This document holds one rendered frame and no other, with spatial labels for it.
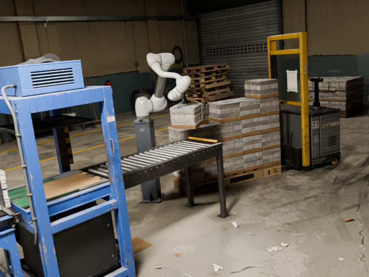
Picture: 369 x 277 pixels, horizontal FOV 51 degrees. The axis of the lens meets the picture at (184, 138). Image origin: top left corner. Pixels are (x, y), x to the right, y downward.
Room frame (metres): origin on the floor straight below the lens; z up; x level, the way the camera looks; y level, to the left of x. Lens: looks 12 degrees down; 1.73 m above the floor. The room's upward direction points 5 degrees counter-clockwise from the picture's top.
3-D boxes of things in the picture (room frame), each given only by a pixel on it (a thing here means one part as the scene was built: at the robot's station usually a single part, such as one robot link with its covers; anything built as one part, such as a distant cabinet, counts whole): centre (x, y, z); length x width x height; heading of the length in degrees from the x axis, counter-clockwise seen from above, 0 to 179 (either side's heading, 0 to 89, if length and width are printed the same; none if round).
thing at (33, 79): (2.90, 1.05, 1.65); 0.60 x 0.45 x 0.20; 42
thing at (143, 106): (4.52, 0.46, 1.17); 0.18 x 0.16 x 0.22; 120
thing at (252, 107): (5.04, -0.81, 0.95); 0.38 x 0.29 x 0.23; 21
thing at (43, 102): (2.90, 1.05, 1.50); 0.94 x 0.68 x 0.10; 42
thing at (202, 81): (11.70, -0.80, 0.65); 1.33 x 0.94 x 1.30; 136
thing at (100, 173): (3.18, 0.74, 0.77); 0.47 x 0.05 x 0.05; 42
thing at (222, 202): (3.83, -0.34, 0.34); 0.06 x 0.06 x 0.68; 42
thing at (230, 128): (4.88, -0.41, 0.42); 1.17 x 0.39 x 0.83; 112
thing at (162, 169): (3.39, 0.13, 0.74); 1.34 x 0.05 x 0.12; 132
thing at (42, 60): (2.81, 0.99, 1.78); 0.32 x 0.28 x 0.05; 42
